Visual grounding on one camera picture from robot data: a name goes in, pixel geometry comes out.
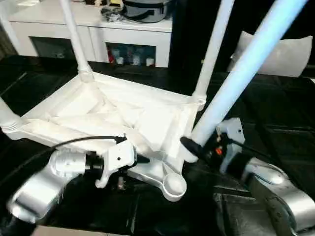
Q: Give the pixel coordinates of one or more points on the white plastic table top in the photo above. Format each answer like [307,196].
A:
[98,110]

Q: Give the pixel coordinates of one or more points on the white plastic table leg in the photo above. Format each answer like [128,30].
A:
[8,115]
[73,32]
[246,61]
[216,37]

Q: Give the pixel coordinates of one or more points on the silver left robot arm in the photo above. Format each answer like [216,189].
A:
[39,189]

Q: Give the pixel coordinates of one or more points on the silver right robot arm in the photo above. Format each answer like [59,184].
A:
[283,196]

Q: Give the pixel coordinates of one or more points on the black work mat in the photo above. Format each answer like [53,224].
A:
[123,216]

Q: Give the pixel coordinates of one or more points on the small white jar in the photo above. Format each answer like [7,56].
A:
[119,60]
[136,59]
[149,61]

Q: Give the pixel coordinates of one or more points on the red bottle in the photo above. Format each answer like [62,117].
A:
[111,55]

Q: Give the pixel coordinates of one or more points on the black sofa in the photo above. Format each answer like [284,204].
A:
[192,29]

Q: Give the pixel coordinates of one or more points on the grey printed cushion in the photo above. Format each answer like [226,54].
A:
[283,56]

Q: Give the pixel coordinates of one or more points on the white cabinet with glass doors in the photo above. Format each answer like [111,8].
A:
[73,32]

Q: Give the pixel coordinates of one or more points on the metal parts clutter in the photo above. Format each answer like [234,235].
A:
[112,14]

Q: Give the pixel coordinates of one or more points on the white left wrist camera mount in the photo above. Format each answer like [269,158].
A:
[120,155]

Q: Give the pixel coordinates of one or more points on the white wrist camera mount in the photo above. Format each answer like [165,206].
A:
[120,155]
[233,130]

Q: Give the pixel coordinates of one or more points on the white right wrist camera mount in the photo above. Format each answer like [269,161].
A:
[233,130]

